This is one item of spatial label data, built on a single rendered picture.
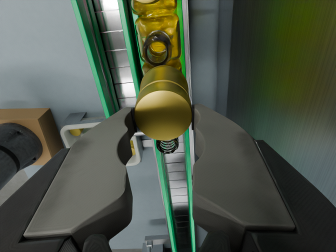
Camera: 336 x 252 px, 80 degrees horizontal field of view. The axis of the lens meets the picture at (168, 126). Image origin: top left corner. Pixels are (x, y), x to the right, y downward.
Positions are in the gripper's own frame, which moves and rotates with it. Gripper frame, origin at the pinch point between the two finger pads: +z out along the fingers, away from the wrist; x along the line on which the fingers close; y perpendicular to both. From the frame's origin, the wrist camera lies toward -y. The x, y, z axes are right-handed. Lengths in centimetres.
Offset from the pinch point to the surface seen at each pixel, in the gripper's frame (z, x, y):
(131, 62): 27.4, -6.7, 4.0
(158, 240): 37, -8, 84
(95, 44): 31.7, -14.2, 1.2
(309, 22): 5.9, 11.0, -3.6
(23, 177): 121, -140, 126
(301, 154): 2.6, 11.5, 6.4
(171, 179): 36, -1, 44
